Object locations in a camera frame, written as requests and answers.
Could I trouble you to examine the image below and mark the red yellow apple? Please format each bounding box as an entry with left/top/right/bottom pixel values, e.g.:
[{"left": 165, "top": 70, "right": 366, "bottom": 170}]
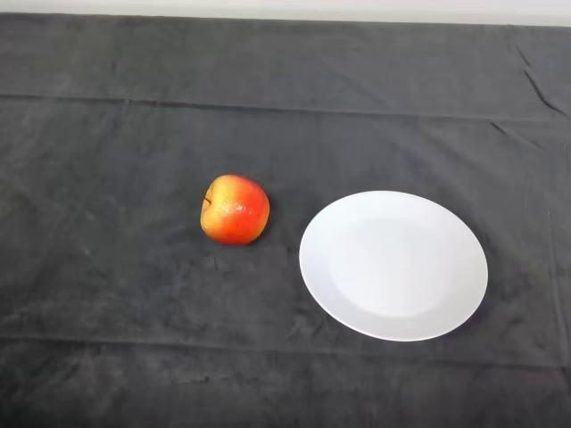
[{"left": 199, "top": 174, "right": 271, "bottom": 247}]

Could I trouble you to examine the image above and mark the white round plate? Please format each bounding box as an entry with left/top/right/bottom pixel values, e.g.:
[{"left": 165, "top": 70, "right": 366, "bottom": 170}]
[{"left": 298, "top": 190, "right": 489, "bottom": 343}]

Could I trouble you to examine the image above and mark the black table cloth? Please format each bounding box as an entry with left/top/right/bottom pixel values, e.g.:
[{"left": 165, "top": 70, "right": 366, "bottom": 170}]
[{"left": 0, "top": 12, "right": 571, "bottom": 428}]

